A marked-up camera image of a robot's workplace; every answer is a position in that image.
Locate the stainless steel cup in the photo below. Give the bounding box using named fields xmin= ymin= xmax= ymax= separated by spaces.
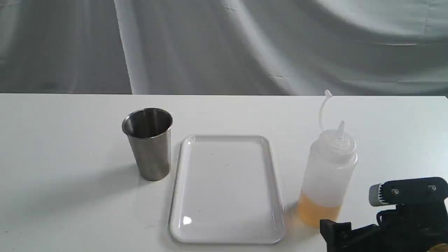
xmin=121 ymin=107 xmax=173 ymax=181

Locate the translucent squeeze bottle amber liquid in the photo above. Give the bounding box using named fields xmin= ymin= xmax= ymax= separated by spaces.
xmin=296 ymin=90 xmax=358 ymax=229

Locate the grey backdrop curtain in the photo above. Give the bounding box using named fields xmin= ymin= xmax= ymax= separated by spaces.
xmin=0 ymin=0 xmax=448 ymax=96

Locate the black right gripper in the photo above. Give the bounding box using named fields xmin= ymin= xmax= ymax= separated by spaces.
xmin=320 ymin=177 xmax=448 ymax=252

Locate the white plastic tray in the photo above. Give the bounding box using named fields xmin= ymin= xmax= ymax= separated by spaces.
xmin=169 ymin=134 xmax=286 ymax=245

